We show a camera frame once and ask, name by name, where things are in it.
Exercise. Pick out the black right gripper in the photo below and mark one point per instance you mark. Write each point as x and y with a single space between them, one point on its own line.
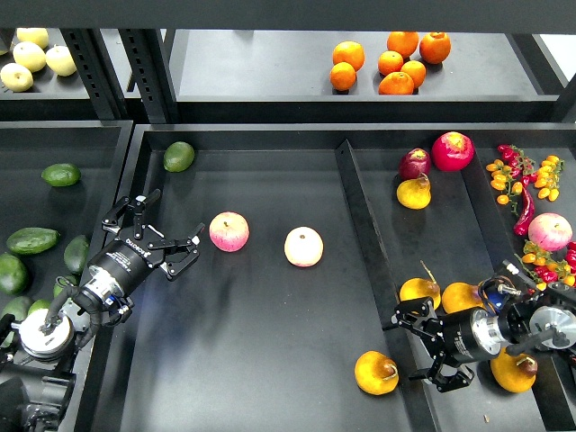
465 336

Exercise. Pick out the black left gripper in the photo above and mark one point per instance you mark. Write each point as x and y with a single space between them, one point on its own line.
123 264

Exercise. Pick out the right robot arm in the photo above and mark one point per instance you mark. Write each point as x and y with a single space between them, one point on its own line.
514 316

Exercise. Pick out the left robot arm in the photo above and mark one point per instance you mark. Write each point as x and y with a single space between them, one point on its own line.
37 377

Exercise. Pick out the yellow pear right tray middle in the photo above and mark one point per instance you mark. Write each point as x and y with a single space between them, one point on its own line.
460 296

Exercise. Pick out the yellow pear tray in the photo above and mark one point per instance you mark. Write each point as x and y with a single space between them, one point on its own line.
419 287
460 296

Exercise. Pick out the yellow pear right tray left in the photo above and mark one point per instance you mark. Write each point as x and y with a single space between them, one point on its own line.
419 287

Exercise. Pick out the green avocado at tray corner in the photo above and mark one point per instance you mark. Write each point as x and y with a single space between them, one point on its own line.
178 157

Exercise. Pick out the green avocado lower tray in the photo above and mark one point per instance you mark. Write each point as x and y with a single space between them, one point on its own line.
63 281

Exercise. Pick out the green avocado tray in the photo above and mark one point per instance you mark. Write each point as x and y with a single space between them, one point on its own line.
61 175
63 281

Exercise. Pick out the green avocado upper left tray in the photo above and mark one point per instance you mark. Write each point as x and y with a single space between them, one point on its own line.
61 175

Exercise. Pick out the dark green long avocado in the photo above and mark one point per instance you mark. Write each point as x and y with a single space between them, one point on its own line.
32 240

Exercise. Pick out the dark avocado left edge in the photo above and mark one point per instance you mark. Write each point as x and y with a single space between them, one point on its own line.
14 276

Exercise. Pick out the dark avocado bottom left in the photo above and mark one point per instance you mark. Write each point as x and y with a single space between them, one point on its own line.
18 307

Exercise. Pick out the pale yellow pear right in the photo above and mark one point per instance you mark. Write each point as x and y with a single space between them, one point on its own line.
60 61

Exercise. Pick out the pale yellow pear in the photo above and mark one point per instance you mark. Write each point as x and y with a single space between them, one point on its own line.
16 77
38 36
29 55
60 61

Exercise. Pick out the pale yellow pear front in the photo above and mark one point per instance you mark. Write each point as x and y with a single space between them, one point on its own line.
16 77

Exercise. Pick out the pale yellow pear middle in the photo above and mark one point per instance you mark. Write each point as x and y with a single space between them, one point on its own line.
29 55

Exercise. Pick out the pale yellow pear top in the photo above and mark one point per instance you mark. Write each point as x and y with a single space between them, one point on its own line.
38 36

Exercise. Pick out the pink apple left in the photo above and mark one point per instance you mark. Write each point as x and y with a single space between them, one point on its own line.
229 231

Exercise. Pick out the black left tray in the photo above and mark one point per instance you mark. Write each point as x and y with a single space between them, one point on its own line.
99 150

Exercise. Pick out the black tray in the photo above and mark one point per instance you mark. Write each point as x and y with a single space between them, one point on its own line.
247 341
99 150

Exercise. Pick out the lower cherry tomato bunch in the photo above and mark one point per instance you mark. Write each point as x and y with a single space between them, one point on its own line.
546 267

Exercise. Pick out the cherry tomato bunch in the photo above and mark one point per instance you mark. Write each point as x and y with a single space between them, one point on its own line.
546 267
514 172

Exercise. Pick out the pale pink apple centre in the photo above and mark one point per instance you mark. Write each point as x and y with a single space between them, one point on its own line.
303 247

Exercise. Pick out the red chili pepper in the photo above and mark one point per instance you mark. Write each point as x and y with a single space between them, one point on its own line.
527 214

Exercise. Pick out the black centre tray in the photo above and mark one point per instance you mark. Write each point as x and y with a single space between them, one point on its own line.
247 341

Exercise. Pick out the pink apple right side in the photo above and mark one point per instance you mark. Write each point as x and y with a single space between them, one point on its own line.
550 231

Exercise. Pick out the black upper shelf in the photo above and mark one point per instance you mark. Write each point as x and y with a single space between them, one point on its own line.
269 61

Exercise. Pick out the dark red apple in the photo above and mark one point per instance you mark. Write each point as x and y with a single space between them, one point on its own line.
417 161

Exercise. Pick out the upper cherry tomato bunch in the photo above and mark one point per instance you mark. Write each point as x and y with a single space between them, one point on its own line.
514 172

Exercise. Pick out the bright red apple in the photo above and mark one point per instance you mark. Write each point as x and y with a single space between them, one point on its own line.
452 151

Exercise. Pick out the orange lower left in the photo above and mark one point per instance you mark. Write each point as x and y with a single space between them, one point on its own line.
342 76

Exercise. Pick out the orange front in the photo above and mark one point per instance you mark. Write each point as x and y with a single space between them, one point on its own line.
396 83

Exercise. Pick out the small orange right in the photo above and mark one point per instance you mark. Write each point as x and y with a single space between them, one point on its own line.
416 70

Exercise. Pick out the small orange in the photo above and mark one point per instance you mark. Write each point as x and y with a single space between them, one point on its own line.
416 70
390 61

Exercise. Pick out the small orange centre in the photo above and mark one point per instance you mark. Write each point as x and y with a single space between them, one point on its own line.
390 61

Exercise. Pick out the dark avocado by tray wall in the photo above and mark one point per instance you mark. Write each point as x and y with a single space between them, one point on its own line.
75 254

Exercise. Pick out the black shelf post right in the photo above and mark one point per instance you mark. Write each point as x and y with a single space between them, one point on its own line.
149 63

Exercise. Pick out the black shelf post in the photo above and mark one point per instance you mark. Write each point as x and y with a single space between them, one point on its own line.
97 73
149 63

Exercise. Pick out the black shelf post left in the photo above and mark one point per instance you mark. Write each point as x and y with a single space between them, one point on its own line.
97 73

